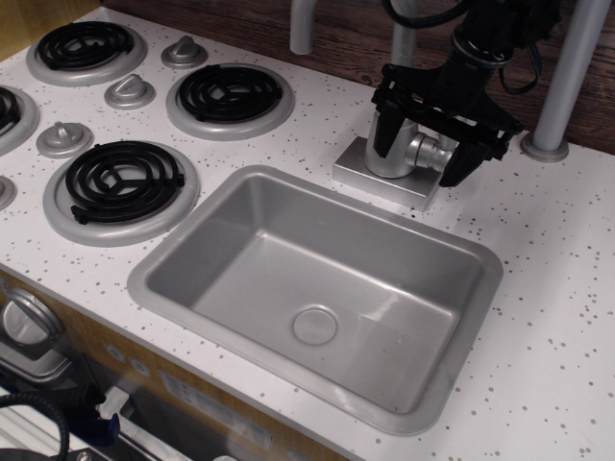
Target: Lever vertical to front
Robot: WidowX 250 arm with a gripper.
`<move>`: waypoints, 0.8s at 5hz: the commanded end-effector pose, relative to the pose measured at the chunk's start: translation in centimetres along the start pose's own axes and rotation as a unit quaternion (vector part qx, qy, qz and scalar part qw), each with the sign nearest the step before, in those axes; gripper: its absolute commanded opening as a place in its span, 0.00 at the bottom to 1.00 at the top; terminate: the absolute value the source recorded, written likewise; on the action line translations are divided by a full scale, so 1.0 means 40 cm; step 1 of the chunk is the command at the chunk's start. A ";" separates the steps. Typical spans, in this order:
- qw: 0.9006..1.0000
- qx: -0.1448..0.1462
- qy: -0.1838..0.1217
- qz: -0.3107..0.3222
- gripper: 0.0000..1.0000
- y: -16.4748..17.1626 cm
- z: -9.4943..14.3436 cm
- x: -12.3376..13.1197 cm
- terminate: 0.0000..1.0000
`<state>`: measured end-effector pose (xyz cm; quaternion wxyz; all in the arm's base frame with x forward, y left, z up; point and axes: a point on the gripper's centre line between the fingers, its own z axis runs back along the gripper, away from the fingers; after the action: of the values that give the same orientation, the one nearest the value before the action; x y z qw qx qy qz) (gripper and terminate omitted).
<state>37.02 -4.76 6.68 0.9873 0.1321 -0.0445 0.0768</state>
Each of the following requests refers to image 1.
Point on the silver stove knob edge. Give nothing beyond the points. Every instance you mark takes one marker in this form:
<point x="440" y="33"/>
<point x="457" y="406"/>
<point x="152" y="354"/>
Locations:
<point x="7" y="192"/>

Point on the grey support pole with base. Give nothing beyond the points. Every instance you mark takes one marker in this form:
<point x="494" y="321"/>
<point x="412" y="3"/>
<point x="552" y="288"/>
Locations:
<point x="546" y="143"/>

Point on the grey plastic sink basin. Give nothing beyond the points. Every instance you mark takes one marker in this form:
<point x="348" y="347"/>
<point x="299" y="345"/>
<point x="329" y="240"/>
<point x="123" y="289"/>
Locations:
<point x="364" y="309"/>

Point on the silver stove knob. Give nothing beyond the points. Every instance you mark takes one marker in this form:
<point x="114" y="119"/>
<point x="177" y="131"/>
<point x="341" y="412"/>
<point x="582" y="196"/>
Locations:
<point x="130" y="93"/>
<point x="184" y="54"/>
<point x="64" y="140"/>

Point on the silver stove knob lower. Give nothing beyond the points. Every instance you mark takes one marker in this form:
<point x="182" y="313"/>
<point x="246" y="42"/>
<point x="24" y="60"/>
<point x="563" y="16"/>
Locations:
<point x="64" y="140"/>

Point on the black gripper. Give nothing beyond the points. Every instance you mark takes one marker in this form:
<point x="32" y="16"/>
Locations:
<point x="450" y="99"/>

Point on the back right stove burner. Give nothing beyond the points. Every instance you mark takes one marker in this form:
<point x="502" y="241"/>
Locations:
<point x="229" y="102"/>

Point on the silver stove knob top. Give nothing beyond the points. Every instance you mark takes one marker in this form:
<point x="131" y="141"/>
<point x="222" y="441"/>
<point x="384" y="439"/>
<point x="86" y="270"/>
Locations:
<point x="184" y="54"/>

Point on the silver stove knob middle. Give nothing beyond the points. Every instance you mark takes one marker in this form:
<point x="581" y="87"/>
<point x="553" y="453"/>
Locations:
<point x="130" y="93"/>

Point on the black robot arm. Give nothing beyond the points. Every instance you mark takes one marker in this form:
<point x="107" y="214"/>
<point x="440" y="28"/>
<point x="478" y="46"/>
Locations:
<point x="524" y="23"/>

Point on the silver faucet with base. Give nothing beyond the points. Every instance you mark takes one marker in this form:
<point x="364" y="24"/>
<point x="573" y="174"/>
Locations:
<point x="390" y="178"/>

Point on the back left stove burner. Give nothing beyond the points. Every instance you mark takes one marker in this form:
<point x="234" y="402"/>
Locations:
<point x="86" y="53"/>

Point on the silver faucet lever handle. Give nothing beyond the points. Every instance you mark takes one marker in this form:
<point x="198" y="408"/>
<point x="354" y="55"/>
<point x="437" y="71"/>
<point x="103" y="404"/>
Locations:
<point x="427" y="152"/>

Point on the silver oven dial knob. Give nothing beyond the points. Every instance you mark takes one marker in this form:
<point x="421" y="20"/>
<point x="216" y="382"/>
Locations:
<point x="28" y="325"/>

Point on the left edge stove burner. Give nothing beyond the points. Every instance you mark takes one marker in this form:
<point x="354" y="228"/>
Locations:
<point x="19" y="118"/>

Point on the front right stove burner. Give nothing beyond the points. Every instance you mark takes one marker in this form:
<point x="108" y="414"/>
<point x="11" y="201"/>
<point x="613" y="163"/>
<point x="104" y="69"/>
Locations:
<point x="121" y="193"/>

